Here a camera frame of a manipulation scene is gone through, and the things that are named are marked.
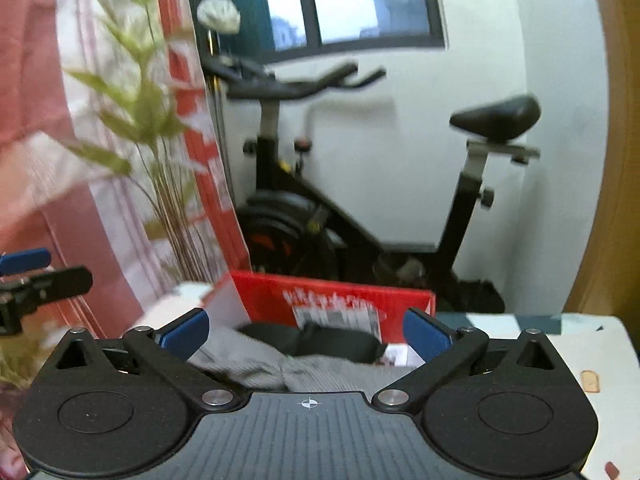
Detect black fabric band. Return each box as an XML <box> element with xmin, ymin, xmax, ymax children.
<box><xmin>235</xmin><ymin>322</ymin><xmax>383</xmax><ymax>363</ymax></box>

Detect wooden door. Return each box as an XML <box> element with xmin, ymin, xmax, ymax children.
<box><xmin>565</xmin><ymin>0</ymin><xmax>640</xmax><ymax>317</ymax></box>

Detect dark framed window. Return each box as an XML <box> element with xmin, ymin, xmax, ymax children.
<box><xmin>185</xmin><ymin>0</ymin><xmax>448</xmax><ymax>66</ymax></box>

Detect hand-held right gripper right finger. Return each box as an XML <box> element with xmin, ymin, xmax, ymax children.
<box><xmin>375</xmin><ymin>308</ymin><xmax>563</xmax><ymax>409</ymax></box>

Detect red strawberry print box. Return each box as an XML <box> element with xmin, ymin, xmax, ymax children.
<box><xmin>202</xmin><ymin>270</ymin><xmax>437</xmax><ymax>367</ymax></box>

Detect grey cloth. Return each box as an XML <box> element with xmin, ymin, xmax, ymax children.
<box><xmin>187</xmin><ymin>327</ymin><xmax>426</xmax><ymax>393</ymax></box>

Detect printed backdrop cloth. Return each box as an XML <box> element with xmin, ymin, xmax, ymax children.
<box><xmin>0</xmin><ymin>0</ymin><xmax>251</xmax><ymax>480</ymax></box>

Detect black exercise bike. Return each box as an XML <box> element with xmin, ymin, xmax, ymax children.
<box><xmin>200</xmin><ymin>55</ymin><xmax>543</xmax><ymax>313</ymax></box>

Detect white helmet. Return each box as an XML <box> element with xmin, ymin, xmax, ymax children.
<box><xmin>196</xmin><ymin>0</ymin><xmax>242</xmax><ymax>36</ymax></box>

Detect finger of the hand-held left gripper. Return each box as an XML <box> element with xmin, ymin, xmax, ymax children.
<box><xmin>20</xmin><ymin>266</ymin><xmax>94</xmax><ymax>306</ymax></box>
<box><xmin>0</xmin><ymin>248</ymin><xmax>52</xmax><ymax>277</ymax></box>

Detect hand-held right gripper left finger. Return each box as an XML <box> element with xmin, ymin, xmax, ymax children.
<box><xmin>50</xmin><ymin>308</ymin><xmax>236</xmax><ymax>409</ymax></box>

